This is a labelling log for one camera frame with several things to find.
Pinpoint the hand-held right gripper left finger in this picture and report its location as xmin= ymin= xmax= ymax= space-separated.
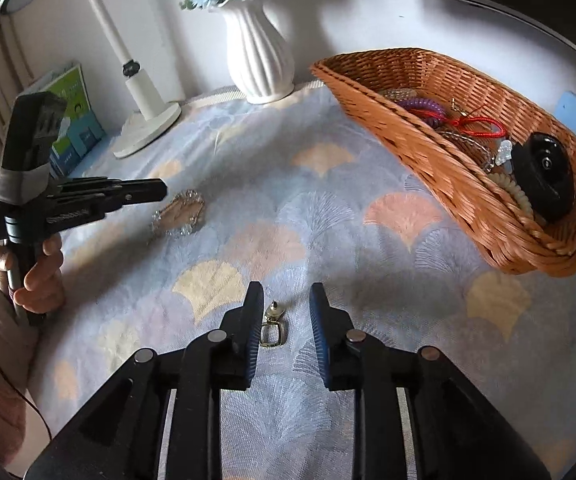
xmin=28 ymin=281 xmax=265 ymax=480

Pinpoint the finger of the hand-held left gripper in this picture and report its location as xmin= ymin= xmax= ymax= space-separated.
xmin=59 ymin=176 xmax=169 ymax=212

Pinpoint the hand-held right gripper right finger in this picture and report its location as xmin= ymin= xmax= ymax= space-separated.
xmin=309 ymin=282 xmax=551 ymax=480

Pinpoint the gold swivel clasp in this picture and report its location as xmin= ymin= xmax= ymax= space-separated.
xmin=259 ymin=300 xmax=289 ymax=347

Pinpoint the clear bead bracelet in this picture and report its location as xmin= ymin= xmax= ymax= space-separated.
xmin=150 ymin=187 xmax=207 ymax=236

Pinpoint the brown wicker basket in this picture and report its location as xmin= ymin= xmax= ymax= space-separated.
xmin=310 ymin=47 xmax=576 ymax=278

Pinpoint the purple coil bracelet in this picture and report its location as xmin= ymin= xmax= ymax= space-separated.
xmin=393 ymin=97 xmax=449 ymax=127

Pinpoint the red cord lanyard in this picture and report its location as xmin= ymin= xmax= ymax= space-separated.
xmin=440 ymin=97 xmax=510 ymax=140

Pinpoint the person's left forearm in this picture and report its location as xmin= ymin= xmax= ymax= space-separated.
xmin=0 ymin=265 xmax=51 ymax=466

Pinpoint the person's left hand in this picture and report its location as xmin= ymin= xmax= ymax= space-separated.
xmin=0 ymin=234 xmax=66 ymax=313

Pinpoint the row of upright books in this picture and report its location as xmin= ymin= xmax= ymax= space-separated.
xmin=32 ymin=61 xmax=107 ymax=177

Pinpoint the white desk lamp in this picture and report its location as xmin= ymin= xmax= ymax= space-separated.
xmin=0 ymin=0 xmax=183 ymax=159

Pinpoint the fan-patterned blue cloth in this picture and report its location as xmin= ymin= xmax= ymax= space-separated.
xmin=30 ymin=85 xmax=576 ymax=480

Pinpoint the black glossy oval object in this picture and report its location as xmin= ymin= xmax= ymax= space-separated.
xmin=510 ymin=131 xmax=575 ymax=221

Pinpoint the thin black cable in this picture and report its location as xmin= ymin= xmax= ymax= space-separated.
xmin=0 ymin=280 xmax=52 ymax=441

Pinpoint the beige coil bracelet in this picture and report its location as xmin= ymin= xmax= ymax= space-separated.
xmin=488 ymin=172 xmax=539 ymax=221

